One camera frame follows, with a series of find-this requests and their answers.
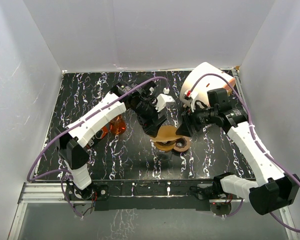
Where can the clear glass server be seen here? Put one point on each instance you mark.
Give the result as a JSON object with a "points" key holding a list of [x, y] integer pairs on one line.
{"points": [[163, 156]]}

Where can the orange glass carafe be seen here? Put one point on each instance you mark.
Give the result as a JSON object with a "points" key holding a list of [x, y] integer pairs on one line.
{"points": [[117, 125]]}

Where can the brown paper coffee filter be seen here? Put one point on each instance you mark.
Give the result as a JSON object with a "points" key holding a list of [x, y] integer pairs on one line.
{"points": [[166, 133]]}

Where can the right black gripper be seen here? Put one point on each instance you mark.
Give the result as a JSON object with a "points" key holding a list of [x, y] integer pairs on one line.
{"points": [[188, 118]]}

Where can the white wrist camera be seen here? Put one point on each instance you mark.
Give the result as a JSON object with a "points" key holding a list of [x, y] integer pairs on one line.
{"points": [[189, 98], [163, 101]]}

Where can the orange coffee filter box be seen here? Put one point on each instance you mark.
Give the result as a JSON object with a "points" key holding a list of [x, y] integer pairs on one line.
{"points": [[97, 137]]}

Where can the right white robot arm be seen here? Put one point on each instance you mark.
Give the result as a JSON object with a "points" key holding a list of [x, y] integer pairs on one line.
{"points": [[272, 188]]}

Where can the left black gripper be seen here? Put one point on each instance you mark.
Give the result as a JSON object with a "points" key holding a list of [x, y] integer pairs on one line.
{"points": [[149, 126]]}

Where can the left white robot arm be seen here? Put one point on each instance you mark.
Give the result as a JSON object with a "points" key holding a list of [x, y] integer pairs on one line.
{"points": [[73, 142]]}

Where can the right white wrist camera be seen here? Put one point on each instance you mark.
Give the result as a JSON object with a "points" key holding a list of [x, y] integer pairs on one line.
{"points": [[189, 98]]}

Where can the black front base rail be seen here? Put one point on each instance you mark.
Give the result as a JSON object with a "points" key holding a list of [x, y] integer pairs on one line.
{"points": [[195, 194]]}

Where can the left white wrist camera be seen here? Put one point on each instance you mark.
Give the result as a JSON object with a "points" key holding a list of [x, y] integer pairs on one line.
{"points": [[163, 101]]}

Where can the white orange coffee grinder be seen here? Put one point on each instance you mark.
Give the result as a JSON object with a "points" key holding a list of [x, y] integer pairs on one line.
{"points": [[206, 84]]}

